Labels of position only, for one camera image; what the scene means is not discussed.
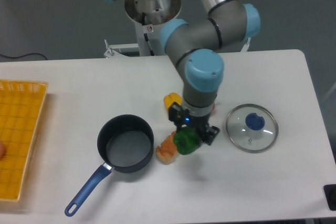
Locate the black table grommet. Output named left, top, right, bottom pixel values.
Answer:
left=323, top=184, right=336, bottom=211

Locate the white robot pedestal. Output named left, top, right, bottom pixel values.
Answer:
left=103, top=0, right=182, bottom=59

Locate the black cable on floor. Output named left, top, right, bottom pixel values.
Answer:
left=0, top=52, right=48, bottom=60

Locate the dark saucepan with blue handle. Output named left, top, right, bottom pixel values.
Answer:
left=64, top=114, right=154, bottom=217

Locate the green bell pepper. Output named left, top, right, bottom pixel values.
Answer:
left=173, top=127, right=201, bottom=155

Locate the yellow bell pepper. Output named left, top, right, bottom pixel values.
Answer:
left=163, top=92, right=182, bottom=115

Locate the glass lid with blue knob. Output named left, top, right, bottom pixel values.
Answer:
left=225, top=103, right=279, bottom=154

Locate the toy bread loaf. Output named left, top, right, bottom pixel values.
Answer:
left=155, top=131, right=179, bottom=165

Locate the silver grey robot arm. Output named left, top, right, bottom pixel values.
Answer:
left=107, top=0, right=261, bottom=145

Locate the yellow wicker basket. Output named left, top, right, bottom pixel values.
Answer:
left=1, top=79, right=48, bottom=202

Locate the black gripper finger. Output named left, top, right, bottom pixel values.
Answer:
left=199, top=124, right=220, bottom=146
left=169, top=102, right=183, bottom=131

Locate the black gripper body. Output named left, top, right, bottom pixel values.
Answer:
left=180, top=103, right=210, bottom=136

